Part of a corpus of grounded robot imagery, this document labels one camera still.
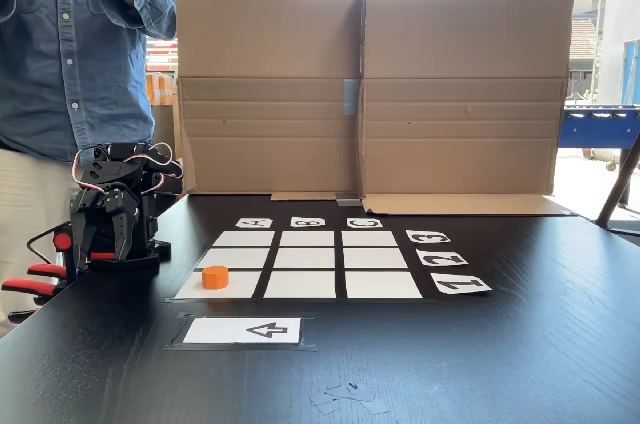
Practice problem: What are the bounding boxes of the round orange token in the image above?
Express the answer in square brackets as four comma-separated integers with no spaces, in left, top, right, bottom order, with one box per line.
[201,265,230,290]

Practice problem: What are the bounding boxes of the white nine-square grid sheet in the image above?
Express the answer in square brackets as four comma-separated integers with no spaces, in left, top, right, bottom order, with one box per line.
[174,229,425,301]

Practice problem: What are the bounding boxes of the black clamp with red knob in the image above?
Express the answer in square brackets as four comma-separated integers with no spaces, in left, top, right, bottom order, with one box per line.
[53,223,124,286]

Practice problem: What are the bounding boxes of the orange carton pack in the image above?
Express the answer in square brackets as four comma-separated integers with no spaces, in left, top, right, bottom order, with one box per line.
[146,71,177,107]

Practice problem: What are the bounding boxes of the person's torso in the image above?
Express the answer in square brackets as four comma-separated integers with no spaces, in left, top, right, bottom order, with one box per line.
[0,0,157,340]

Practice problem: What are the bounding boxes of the letter A paper label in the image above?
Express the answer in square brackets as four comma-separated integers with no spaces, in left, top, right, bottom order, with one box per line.
[234,216,274,230]

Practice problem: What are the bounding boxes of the white arrow paper sheet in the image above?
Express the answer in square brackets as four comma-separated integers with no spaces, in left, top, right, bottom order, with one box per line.
[182,317,302,345]

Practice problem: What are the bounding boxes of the brown cardboard box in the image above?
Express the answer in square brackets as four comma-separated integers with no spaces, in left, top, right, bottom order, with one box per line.
[359,0,576,218]
[175,0,365,201]

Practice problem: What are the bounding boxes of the grey tape strip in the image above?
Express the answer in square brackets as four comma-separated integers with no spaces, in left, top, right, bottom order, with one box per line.
[342,78,361,118]

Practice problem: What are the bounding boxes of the clear tape scraps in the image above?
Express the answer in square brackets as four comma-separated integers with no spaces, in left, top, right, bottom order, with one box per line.
[308,381,391,416]

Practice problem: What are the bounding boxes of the number 3 paper label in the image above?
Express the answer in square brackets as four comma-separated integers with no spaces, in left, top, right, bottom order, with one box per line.
[405,229,452,246]

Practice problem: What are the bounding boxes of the number 2 paper label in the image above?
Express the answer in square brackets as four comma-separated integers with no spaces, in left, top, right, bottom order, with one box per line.
[415,248,470,268]

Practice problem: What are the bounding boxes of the number 1 paper label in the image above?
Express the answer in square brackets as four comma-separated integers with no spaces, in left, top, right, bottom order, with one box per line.
[429,272,494,296]

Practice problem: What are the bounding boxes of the blue foosball table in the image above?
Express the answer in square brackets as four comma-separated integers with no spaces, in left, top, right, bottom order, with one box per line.
[558,103,640,151]

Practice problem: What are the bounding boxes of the slanted metal table leg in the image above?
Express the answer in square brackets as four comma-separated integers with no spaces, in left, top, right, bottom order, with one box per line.
[595,136,640,228]

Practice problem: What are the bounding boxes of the red and white servo cable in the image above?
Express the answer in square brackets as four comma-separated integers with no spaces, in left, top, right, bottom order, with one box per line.
[73,142,185,195]

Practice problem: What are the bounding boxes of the black power cable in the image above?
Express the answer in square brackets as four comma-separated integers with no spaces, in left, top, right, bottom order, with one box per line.
[26,221,72,266]

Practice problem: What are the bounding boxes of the red-handled black clamp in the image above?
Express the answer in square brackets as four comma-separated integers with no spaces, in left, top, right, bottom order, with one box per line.
[1,262,69,323]

